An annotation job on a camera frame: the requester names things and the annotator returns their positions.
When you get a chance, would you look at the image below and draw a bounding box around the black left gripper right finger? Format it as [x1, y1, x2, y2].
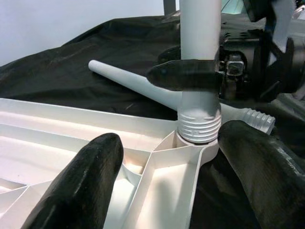
[217, 120, 305, 229]

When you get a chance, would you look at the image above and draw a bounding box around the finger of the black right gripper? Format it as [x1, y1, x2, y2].
[145, 59, 221, 93]
[157, 45, 183, 63]

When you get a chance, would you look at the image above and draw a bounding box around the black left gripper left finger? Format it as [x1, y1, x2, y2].
[20, 133, 124, 229]

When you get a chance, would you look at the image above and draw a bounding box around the white plastic table leg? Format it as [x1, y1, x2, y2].
[177, 0, 223, 145]
[87, 60, 276, 133]

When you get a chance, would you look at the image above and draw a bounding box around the white plastic table top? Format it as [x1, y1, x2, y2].
[0, 97, 221, 229]

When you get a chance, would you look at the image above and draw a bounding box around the black table cloth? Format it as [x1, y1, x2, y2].
[0, 14, 305, 229]

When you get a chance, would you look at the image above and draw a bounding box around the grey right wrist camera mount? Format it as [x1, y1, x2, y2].
[243, 0, 305, 46]

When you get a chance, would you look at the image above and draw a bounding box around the dark grey frame post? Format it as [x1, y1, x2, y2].
[163, 0, 180, 15]

